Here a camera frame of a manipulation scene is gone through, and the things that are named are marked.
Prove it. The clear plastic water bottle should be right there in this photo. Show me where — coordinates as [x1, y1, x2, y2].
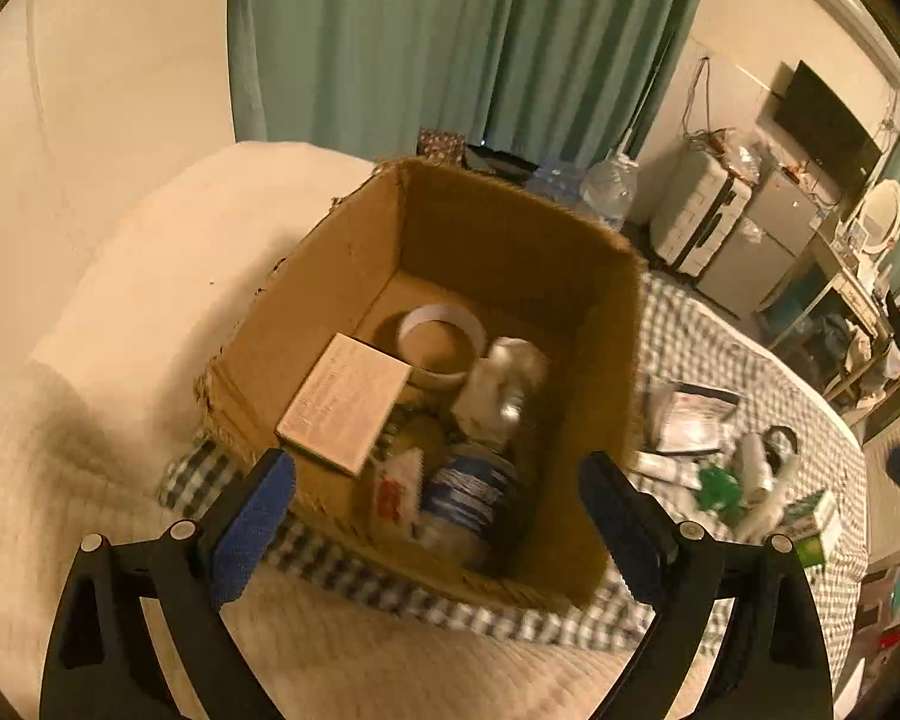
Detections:
[580, 151, 639, 231]

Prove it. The white quilted blanket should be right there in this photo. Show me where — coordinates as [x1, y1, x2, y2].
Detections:
[0, 362, 628, 718]

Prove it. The white dressing table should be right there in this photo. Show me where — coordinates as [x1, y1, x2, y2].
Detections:
[756, 232, 893, 403]

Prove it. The brown cardboard box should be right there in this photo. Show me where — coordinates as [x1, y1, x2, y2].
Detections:
[198, 160, 644, 611]

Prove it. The dark patterned box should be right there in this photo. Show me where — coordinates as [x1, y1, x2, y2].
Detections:
[416, 128, 466, 166]

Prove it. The white tube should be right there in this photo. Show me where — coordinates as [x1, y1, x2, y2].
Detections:
[634, 452, 702, 491]

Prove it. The black television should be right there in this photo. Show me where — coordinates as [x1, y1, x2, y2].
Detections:
[772, 62, 883, 199]

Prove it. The silver foil packet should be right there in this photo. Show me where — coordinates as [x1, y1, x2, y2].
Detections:
[645, 380, 741, 455]

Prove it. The white pillow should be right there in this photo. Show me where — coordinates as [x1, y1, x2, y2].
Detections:
[35, 142, 374, 478]

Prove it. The grey mini fridge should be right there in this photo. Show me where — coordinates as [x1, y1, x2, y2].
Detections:
[696, 171, 818, 319]

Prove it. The amoxicillin capsules medicine box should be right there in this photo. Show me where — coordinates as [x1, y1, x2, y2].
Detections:
[276, 333, 411, 476]

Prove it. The green foil sachet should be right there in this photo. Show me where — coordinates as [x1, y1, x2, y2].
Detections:
[696, 463, 745, 523]

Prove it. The green and white box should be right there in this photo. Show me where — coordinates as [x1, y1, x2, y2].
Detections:
[779, 488, 842, 569]

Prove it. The round vanity mirror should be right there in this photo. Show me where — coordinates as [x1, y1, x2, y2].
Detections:
[857, 179, 900, 255]

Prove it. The blue label jar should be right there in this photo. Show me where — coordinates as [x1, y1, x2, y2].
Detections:
[416, 442, 517, 569]

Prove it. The white tape roll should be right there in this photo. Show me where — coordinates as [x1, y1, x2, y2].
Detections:
[397, 304, 487, 392]

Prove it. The white suitcase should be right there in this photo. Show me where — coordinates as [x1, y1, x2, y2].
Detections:
[649, 149, 752, 278]

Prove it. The checkered bed sheet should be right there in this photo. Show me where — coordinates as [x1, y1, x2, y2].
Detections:
[155, 268, 870, 691]

